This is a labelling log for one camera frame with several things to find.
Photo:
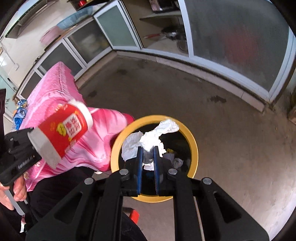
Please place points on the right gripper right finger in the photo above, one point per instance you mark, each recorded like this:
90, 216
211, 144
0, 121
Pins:
163, 180

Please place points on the white tissue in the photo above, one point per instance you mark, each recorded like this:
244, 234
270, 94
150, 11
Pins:
147, 141

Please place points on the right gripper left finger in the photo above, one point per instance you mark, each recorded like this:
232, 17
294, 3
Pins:
132, 183

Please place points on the blue orange snack bag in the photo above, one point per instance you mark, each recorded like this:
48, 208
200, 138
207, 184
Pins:
19, 114

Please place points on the blue folded cloth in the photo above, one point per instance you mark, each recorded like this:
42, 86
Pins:
75, 18

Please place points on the pink plastic basin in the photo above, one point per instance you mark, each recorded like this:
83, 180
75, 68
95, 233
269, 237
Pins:
52, 34

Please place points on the person left hand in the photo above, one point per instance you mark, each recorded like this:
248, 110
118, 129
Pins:
19, 191

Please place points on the pink floral tablecloth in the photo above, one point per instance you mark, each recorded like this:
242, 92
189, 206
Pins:
77, 144

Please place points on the white kitchen cabinet run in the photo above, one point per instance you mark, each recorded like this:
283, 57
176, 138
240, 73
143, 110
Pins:
248, 43

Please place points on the red paper noodle cup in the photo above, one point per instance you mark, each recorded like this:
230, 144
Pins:
56, 135

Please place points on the yellow rim trash bin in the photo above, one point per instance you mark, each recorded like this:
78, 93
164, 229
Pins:
182, 143

